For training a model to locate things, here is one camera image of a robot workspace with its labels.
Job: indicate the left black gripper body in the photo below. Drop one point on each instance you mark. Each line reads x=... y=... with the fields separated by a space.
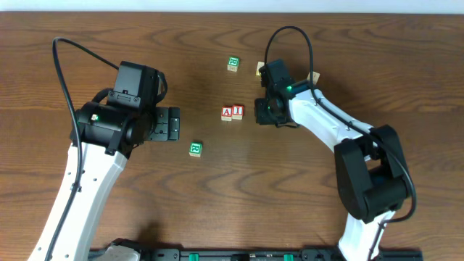
x=167 y=123

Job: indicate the plain wooden letter block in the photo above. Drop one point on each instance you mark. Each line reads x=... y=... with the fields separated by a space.
x=313 y=77

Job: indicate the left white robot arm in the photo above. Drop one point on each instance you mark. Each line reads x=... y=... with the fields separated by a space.
x=108 y=134

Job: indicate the near green R block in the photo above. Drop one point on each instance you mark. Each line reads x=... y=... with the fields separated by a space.
x=195 y=149

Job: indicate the far green letter block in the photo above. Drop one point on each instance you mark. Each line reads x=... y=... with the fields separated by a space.
x=233 y=64

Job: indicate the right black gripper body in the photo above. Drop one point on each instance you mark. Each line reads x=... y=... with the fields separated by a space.
x=261 y=112

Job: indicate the yellow letter block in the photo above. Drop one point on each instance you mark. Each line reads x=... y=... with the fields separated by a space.
x=259 y=65

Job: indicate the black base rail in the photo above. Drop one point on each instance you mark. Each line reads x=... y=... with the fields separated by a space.
x=124 y=249

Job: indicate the red letter A block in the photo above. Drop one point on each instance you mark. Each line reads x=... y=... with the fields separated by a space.
x=226 y=113

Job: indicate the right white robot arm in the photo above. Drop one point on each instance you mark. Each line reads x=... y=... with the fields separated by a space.
x=371 y=173

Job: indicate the red letter I block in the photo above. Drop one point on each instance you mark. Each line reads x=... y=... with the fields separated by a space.
x=237 y=112

